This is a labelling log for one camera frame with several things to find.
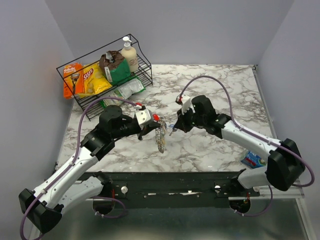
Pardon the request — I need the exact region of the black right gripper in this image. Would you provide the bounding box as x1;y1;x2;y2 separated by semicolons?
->
174;105;206;133

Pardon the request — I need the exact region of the red key tag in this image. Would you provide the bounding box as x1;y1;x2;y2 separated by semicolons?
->
153;114;160;121

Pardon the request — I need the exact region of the large metal key ring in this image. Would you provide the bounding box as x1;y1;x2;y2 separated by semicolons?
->
154;116;168;155

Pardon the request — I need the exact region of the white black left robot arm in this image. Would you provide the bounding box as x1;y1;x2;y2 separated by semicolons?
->
18;105;160;239

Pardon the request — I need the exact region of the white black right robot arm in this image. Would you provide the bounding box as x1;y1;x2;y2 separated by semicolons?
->
173;95;306;196

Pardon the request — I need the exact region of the white green snack pouch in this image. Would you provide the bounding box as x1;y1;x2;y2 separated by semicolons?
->
100;78;145;108

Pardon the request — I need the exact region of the yellow chips bag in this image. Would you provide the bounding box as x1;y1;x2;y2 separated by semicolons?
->
78;63;112;98

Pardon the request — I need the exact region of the green brown bag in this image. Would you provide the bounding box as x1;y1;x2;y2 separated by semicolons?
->
99;50;131;86

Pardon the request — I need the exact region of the blue green toothbrush pack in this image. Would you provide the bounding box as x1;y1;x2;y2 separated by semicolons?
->
241;151;267;169

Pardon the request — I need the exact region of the cream lotion pump bottle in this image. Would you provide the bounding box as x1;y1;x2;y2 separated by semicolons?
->
120;36;139;73

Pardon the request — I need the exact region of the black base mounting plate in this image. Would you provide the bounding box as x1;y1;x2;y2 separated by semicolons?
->
76;171;260;209

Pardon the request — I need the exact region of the orange razor package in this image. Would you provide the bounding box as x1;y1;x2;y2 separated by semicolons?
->
63;62;84;99

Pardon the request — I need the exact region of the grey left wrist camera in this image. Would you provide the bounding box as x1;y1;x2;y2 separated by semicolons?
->
135;109;154;126

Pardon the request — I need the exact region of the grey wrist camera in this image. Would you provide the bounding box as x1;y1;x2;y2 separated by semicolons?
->
135;109;154;126
175;94;192;115

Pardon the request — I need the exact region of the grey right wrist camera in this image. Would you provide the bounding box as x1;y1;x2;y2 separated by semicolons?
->
175;94;192;115

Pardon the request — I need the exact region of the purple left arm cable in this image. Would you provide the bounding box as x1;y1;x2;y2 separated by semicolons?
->
19;96;142;240

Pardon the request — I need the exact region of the black wire rack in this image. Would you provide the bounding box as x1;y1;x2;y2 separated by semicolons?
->
56;33;153;110

